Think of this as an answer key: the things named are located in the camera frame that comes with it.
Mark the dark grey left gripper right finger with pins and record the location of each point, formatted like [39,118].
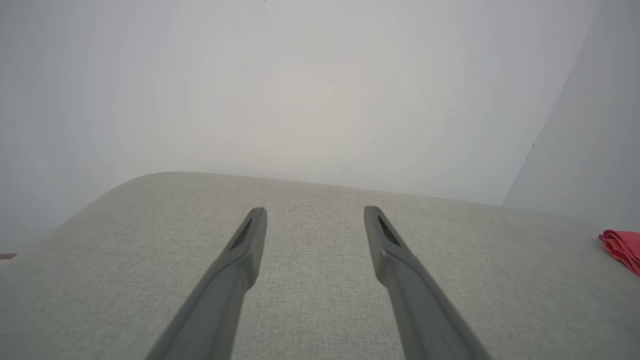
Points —
[420,305]

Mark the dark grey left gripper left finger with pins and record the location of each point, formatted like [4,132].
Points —
[225,295]

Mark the red basketball jersey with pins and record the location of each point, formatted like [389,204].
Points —
[625,247]

